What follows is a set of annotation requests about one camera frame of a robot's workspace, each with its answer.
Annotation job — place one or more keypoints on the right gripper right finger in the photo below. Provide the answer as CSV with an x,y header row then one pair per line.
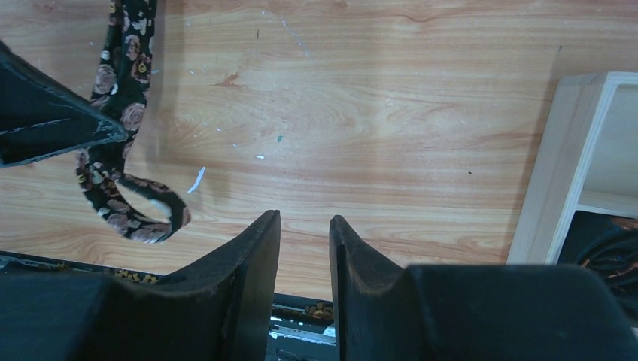
x,y
384,311

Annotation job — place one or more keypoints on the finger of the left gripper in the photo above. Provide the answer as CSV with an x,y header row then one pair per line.
x,y
41,118

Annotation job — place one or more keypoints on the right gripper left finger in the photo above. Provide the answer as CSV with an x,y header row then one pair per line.
x,y
216,308

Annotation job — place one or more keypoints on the black pink rose tie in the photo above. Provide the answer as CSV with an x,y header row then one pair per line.
x,y
136,208

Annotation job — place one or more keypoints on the black red rolled tie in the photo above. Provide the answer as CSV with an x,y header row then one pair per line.
x,y
607,246

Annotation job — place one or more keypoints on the wooden compartment box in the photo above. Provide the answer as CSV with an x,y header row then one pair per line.
x,y
586,161

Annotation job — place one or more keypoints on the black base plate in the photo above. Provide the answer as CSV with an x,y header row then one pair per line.
x,y
299,328

